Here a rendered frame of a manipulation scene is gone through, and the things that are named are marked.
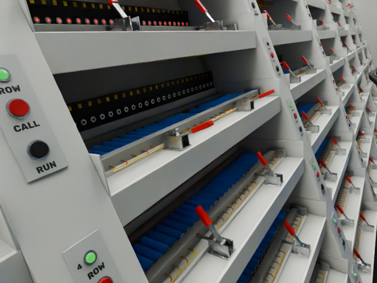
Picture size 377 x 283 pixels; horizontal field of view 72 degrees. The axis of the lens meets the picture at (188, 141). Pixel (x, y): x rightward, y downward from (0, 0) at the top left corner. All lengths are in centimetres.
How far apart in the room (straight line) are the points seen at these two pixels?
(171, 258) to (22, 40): 36
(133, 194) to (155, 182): 4
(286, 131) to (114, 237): 62
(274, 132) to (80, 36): 62
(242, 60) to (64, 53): 58
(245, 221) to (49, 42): 44
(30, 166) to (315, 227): 75
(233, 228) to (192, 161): 18
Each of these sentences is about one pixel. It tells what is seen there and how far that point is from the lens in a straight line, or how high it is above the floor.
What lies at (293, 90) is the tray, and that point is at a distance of 93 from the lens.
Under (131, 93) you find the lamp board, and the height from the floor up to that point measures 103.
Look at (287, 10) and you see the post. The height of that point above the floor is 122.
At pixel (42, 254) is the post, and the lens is 29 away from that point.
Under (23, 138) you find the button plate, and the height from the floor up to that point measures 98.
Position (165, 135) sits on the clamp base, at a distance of 43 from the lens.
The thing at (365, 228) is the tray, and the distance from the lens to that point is 153.
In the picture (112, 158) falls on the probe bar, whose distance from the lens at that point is 38.
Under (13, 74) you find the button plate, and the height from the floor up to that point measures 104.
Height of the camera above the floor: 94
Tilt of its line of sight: 5 degrees down
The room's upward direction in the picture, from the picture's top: 23 degrees counter-clockwise
